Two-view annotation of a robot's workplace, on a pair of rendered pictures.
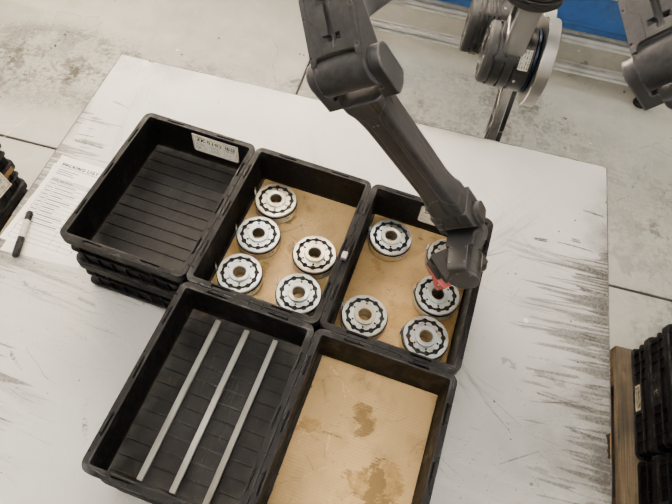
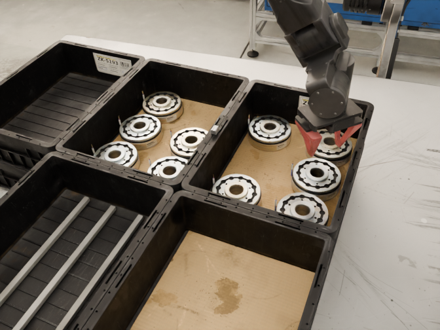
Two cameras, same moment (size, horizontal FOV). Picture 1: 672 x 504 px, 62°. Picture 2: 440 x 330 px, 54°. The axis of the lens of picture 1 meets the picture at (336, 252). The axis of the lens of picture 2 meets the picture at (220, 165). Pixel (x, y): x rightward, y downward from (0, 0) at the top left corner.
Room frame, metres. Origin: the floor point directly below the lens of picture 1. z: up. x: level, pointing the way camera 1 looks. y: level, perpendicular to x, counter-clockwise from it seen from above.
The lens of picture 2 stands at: (-0.06, -0.20, 1.52)
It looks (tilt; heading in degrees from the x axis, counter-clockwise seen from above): 44 degrees down; 14
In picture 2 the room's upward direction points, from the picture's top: 3 degrees counter-clockwise
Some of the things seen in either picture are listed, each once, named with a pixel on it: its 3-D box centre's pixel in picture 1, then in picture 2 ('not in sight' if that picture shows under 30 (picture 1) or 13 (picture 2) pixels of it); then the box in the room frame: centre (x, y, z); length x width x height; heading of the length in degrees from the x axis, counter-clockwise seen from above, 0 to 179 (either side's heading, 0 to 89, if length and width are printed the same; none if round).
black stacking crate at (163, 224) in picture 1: (168, 203); (63, 105); (0.75, 0.42, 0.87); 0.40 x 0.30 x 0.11; 168
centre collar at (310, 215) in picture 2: (425, 336); (302, 210); (0.50, -0.22, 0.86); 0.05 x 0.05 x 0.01
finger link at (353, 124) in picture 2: not in sight; (334, 129); (0.61, -0.26, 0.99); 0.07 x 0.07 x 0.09; 34
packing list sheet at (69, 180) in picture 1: (65, 207); not in sight; (0.80, 0.74, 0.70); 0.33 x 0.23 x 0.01; 173
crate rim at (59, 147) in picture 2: (284, 230); (160, 114); (0.69, 0.12, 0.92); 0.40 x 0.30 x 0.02; 168
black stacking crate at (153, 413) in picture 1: (210, 401); (55, 265); (0.29, 0.20, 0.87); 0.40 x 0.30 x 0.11; 168
